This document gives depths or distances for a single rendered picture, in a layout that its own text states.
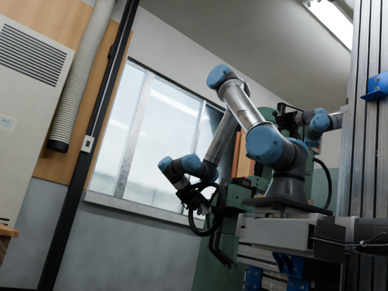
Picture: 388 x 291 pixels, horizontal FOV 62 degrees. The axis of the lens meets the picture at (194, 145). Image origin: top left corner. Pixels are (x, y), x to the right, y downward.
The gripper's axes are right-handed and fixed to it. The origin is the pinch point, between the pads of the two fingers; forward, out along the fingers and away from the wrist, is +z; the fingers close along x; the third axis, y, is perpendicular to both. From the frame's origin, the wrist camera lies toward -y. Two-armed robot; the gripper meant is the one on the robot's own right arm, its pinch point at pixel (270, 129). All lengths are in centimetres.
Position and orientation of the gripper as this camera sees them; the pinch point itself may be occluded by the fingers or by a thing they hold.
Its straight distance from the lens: 192.4
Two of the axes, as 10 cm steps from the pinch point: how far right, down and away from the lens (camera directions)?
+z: -5.9, 1.1, 8.0
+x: -7.5, 3.0, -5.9
